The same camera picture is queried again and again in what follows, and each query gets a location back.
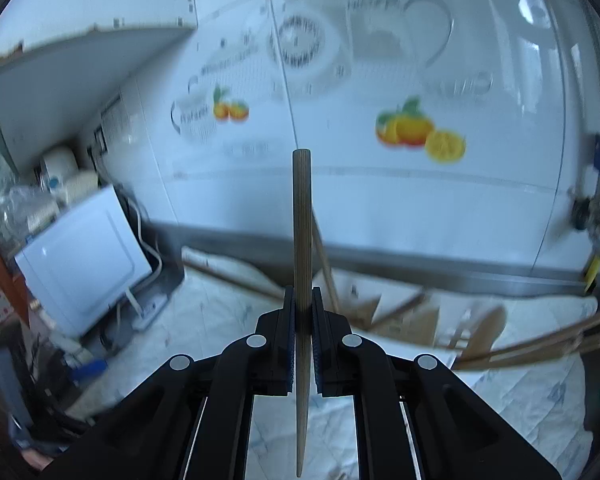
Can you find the white appliance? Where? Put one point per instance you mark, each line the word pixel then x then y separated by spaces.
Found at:
pixel 85 260

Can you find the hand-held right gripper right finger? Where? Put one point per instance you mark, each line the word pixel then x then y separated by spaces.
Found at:
pixel 320 340

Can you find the white rice cooker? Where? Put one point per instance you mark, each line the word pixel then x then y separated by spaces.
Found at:
pixel 62 170

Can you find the wooden spatula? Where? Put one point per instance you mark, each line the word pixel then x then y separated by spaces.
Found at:
pixel 485 332

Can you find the white quilted mat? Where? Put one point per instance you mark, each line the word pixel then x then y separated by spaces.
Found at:
pixel 220 340

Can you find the white plastic utensil holder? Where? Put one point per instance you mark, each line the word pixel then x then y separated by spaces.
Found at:
pixel 405 325

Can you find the white wall cabinet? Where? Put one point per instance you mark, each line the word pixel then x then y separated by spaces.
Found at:
pixel 90 15

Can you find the brass pipe valve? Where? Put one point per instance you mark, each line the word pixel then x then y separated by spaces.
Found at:
pixel 587 212

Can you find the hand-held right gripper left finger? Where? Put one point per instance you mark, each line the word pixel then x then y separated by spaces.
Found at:
pixel 290 340

